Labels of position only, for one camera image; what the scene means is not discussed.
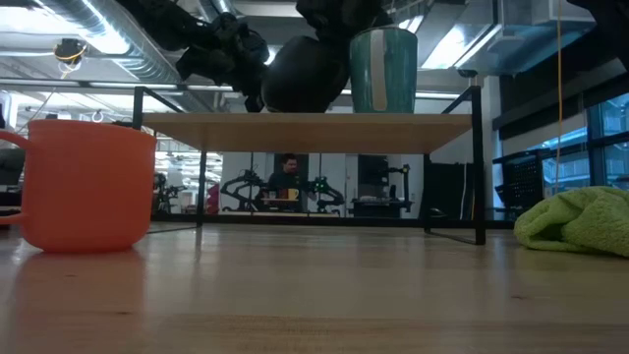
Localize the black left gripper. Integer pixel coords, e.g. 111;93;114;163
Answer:
175;13;270;114

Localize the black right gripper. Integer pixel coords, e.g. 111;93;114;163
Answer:
294;0;394;44

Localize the dark blue mug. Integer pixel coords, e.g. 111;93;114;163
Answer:
259;34;351;114

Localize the teal cup with white stripe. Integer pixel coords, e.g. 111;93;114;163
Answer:
349;26;419;115

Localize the orange plastic mug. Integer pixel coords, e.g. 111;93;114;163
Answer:
0;119;158;255

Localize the wooden shelf with black legs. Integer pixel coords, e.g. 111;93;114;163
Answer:
132;86;487;246

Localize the person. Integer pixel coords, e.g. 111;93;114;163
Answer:
267;152;310;201

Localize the red chair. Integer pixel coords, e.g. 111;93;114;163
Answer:
205;184;221;215

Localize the black background robot station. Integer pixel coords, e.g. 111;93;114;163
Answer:
352;164;415;219

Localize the black panel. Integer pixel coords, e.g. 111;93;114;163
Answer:
423;161;474;221

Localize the black mesh cart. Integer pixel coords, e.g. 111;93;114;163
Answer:
493;149;545;222

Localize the dark background monitor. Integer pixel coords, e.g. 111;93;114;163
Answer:
0;147;27;187

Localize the green cloth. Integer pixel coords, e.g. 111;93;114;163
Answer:
513;185;629;259

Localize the silver ventilation duct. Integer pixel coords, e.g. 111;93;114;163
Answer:
29;0;188;88

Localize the black aluminium table frame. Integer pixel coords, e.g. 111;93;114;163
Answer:
149;211;517;230

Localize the rectangular grey air duct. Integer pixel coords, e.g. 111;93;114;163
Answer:
456;0;599;76

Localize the black ceiling camera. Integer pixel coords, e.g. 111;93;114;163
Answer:
52;37;88;66

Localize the yellow hanging cable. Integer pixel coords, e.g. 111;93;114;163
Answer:
553;0;565;194

